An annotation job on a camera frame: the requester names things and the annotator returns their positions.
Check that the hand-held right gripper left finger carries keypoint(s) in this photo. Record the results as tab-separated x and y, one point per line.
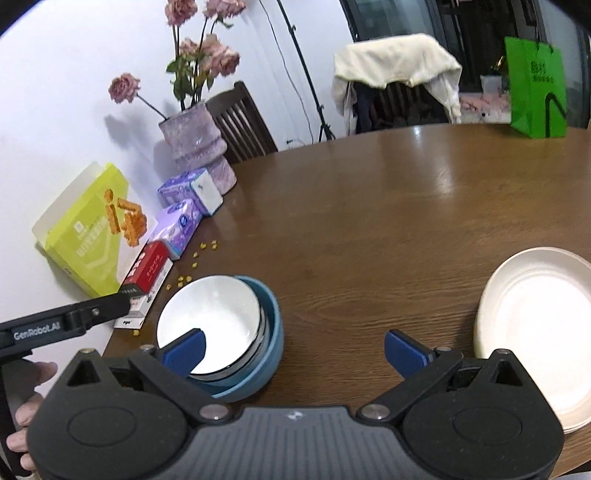
184	355

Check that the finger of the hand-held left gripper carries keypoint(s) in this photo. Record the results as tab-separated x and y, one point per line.
101	311

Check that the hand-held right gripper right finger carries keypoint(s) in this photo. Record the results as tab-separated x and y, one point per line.
406	355

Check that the blue bowl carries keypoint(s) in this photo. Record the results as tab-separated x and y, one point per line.
272	341

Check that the large cream plate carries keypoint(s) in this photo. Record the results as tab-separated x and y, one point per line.
531	314
577	428

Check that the person's left hand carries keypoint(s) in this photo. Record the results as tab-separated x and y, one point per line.
27	408

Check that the red and white box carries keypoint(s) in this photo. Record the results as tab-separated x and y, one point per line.
147	265

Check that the yellow-green snack box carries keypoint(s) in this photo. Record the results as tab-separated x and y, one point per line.
87	240

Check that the purple tissue pack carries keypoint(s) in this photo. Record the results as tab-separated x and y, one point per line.
178	226
184	187

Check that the scattered yellow crumbs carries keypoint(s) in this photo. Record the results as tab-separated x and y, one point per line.
213	243

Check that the purple textured vase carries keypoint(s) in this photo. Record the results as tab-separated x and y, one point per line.
198	138

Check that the black cloth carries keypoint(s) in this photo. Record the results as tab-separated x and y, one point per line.
425	115

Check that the dark wooden slatted chair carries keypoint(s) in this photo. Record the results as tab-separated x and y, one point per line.
226	99

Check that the dark blue garment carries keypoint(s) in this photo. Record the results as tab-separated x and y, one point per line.
364	110

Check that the black tripod stand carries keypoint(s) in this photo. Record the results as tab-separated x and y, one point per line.
323	121

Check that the wooden chair with clothes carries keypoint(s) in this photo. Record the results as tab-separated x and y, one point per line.
401	99

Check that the pink blanket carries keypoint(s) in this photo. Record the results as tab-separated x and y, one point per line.
485	104

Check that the dried pink flower bouquet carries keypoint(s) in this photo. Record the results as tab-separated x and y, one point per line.
217	55

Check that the green paper bag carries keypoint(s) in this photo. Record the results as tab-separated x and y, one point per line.
531	92

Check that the cream jacket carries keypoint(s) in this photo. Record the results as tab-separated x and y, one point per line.
397	57

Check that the wall outlet with plug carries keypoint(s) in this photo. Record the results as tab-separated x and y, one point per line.
291	143

